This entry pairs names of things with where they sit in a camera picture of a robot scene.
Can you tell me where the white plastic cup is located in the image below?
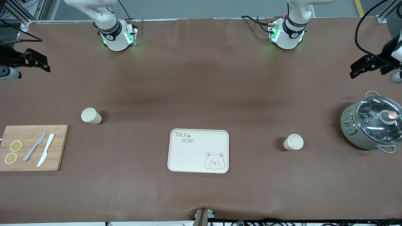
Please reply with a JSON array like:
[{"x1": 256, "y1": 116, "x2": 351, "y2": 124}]
[
  {"x1": 81, "y1": 108, "x2": 102, "y2": 125},
  {"x1": 283, "y1": 134, "x2": 304, "y2": 151}
]

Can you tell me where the cream bear print tray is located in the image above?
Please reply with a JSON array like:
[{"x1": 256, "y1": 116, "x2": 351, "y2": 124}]
[{"x1": 167, "y1": 128, "x2": 230, "y2": 174}]

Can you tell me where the glass pot lid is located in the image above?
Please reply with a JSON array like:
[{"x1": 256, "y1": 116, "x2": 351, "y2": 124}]
[{"x1": 356, "y1": 96, "x2": 402, "y2": 145}]

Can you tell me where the grey-green electric cooking pot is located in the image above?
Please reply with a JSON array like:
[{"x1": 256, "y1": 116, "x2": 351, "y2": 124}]
[{"x1": 340, "y1": 91, "x2": 402, "y2": 154}]

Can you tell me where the grey plastic knife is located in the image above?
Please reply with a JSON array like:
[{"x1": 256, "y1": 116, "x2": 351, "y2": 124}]
[{"x1": 23, "y1": 130, "x2": 47, "y2": 162}]

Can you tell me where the white plastic knife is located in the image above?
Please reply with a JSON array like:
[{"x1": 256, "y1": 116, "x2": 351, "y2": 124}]
[{"x1": 37, "y1": 133, "x2": 55, "y2": 167}]

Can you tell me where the wooden cutting board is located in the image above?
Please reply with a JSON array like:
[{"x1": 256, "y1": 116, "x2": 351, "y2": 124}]
[{"x1": 0, "y1": 125, "x2": 69, "y2": 172}]

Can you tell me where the brown table cover sheet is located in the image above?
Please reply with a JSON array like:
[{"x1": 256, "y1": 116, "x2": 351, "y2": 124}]
[{"x1": 0, "y1": 17, "x2": 402, "y2": 224}]

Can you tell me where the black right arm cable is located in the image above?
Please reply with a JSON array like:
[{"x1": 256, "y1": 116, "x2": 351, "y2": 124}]
[{"x1": 0, "y1": 19, "x2": 43, "y2": 43}]

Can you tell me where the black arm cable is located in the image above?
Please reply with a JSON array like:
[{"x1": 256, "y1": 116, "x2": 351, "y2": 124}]
[
  {"x1": 0, "y1": 19, "x2": 43, "y2": 43},
  {"x1": 355, "y1": 0, "x2": 402, "y2": 66}
]

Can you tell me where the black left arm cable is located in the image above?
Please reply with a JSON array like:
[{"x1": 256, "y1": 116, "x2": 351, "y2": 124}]
[{"x1": 355, "y1": 0, "x2": 402, "y2": 66}]

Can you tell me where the aluminium frame strut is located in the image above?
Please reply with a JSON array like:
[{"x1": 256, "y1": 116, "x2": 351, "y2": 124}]
[
  {"x1": 376, "y1": 0, "x2": 402, "y2": 24},
  {"x1": 0, "y1": 0, "x2": 42, "y2": 32}
]

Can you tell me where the thin black base cable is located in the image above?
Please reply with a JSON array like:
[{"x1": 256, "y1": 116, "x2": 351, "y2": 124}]
[{"x1": 117, "y1": 0, "x2": 132, "y2": 21}]

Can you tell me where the black base cable bundle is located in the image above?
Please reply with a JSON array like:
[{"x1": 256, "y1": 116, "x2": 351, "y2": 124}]
[{"x1": 241, "y1": 15, "x2": 277, "y2": 34}]

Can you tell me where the grey metal mount post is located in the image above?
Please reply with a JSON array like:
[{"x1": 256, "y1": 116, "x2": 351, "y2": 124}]
[{"x1": 194, "y1": 208, "x2": 216, "y2": 226}]

